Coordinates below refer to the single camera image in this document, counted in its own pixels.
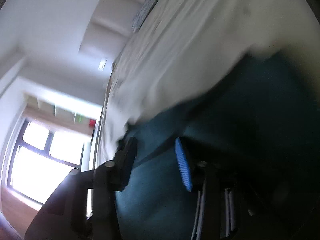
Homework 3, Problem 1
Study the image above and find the cream padded headboard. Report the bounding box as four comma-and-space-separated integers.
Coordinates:
79, 0, 160, 55

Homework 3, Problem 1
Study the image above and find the dark green sweater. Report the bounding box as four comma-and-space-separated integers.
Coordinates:
116, 50, 320, 240

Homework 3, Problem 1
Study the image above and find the zebra print pillow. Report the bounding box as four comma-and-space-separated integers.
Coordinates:
131, 0, 168, 33

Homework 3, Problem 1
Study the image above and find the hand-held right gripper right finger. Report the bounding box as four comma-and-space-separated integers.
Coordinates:
174, 137, 250, 240

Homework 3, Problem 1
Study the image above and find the white shelf unit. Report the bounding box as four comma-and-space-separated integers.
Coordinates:
24, 92, 104, 128

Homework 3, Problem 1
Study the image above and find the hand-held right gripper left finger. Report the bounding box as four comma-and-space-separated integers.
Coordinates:
25, 136, 138, 240

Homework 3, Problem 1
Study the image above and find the black framed window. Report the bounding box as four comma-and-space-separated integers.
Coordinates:
5, 120, 93, 205

